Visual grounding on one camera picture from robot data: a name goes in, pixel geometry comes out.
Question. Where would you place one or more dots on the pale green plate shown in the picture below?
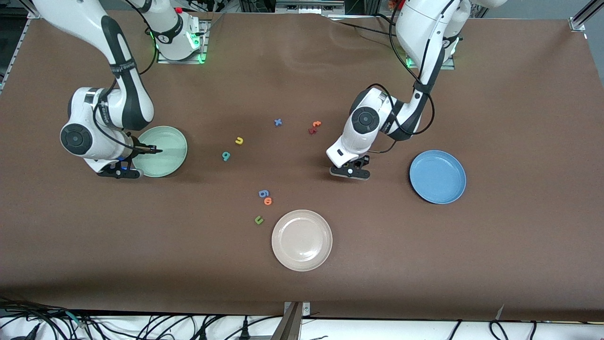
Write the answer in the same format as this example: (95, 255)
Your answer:
(165, 156)

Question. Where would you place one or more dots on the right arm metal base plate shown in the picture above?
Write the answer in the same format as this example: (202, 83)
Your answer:
(203, 54)

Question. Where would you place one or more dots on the small metal bracket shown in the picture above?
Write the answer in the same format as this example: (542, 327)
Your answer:
(306, 309)

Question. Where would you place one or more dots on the aluminium frame rail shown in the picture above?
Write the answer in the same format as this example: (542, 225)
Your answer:
(37, 13)

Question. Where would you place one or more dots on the black power plug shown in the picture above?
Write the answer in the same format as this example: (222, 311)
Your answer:
(244, 333)
(203, 334)

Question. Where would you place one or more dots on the grey metal box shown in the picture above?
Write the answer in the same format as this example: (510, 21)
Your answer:
(309, 6)

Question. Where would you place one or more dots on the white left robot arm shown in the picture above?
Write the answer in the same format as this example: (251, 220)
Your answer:
(415, 28)

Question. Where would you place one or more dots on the small white paper scrap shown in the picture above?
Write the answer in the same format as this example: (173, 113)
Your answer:
(500, 311)

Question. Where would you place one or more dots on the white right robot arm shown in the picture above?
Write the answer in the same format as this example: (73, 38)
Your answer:
(127, 94)

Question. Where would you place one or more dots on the aluminium extrusion beam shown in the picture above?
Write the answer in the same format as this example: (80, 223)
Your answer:
(289, 326)

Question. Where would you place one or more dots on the aluminium frame corner profile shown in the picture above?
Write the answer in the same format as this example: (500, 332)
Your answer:
(583, 19)

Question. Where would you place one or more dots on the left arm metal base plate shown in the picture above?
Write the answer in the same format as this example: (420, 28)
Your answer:
(450, 66)

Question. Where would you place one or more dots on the brown table cover sheet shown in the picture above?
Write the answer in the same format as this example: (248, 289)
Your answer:
(377, 264)

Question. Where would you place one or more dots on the beige plate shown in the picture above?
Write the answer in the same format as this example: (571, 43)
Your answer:
(302, 241)

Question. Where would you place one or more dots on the blue plate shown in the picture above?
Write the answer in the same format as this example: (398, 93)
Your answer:
(438, 177)

